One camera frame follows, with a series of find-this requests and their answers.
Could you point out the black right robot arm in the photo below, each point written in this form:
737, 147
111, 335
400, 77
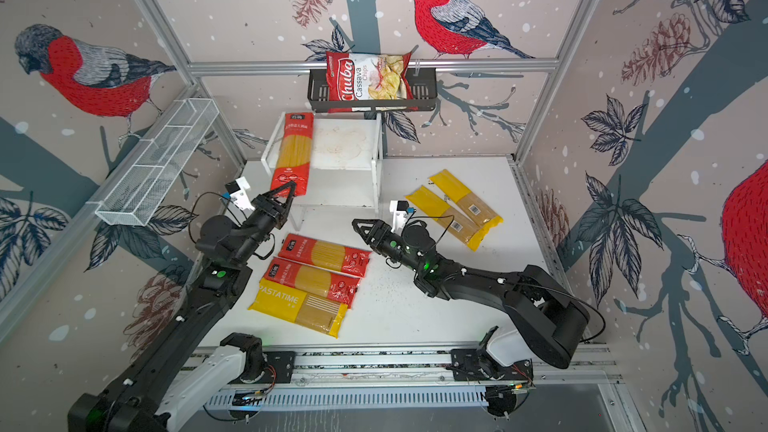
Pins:
550, 320

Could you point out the red spaghetti bag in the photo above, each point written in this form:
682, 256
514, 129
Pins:
325, 255
293, 164
329, 285

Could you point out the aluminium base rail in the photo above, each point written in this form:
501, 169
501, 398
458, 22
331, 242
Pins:
325, 378

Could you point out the black wall basket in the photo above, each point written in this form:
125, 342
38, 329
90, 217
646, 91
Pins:
422, 83

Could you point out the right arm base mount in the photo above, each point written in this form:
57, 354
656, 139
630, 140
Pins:
489, 366

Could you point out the red cassava chips bag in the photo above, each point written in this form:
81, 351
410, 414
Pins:
362, 76

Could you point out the yellow Pastatime pasta bag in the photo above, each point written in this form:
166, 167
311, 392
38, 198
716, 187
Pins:
299, 307

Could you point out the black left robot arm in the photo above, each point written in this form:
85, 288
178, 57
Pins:
148, 395

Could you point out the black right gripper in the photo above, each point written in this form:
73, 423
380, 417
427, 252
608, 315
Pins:
382, 235

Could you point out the yellow pasta bag near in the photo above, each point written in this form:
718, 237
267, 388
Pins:
456, 223

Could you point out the white wire mesh basket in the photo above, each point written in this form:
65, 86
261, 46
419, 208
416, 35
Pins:
142, 188

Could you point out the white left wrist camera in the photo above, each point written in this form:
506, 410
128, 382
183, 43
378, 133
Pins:
237, 192

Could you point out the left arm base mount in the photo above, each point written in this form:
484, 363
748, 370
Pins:
272, 367

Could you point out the white two-tier shelf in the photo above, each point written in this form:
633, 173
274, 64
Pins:
345, 166

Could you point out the yellow pasta bag far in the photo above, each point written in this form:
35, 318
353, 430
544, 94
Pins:
482, 215

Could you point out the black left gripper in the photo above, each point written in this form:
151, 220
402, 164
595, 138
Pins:
269, 209

